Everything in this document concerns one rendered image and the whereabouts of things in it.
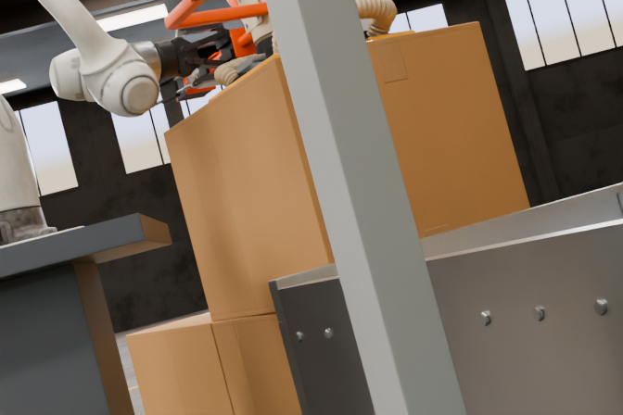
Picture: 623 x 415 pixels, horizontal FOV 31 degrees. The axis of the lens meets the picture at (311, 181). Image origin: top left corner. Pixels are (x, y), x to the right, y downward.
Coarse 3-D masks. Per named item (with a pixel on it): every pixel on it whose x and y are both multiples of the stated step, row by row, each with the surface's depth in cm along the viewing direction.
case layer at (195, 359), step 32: (192, 320) 264; (224, 320) 221; (256, 320) 206; (160, 352) 257; (192, 352) 239; (224, 352) 223; (256, 352) 209; (160, 384) 262; (192, 384) 243; (224, 384) 226; (256, 384) 212; (288, 384) 199
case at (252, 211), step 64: (384, 64) 184; (448, 64) 189; (192, 128) 214; (256, 128) 187; (448, 128) 187; (192, 192) 221; (256, 192) 193; (448, 192) 185; (512, 192) 190; (256, 256) 199; (320, 256) 176
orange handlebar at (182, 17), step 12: (180, 12) 187; (192, 12) 187; (204, 12) 198; (216, 12) 199; (228, 12) 200; (240, 12) 200; (252, 12) 201; (264, 12) 203; (168, 24) 194; (180, 24) 195; (192, 24) 196; (204, 24) 199
